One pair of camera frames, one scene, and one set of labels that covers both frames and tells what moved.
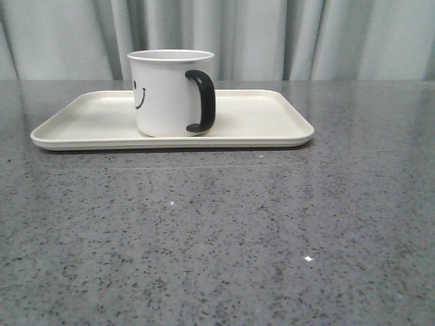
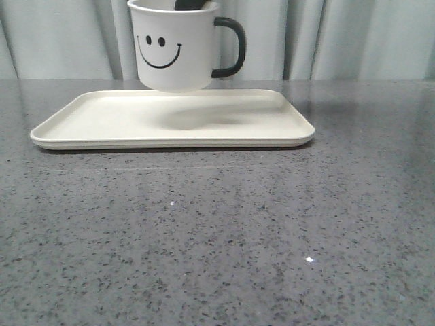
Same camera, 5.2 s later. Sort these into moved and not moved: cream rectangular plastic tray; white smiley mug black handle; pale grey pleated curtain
Moved: white smiley mug black handle
Not moved: cream rectangular plastic tray; pale grey pleated curtain
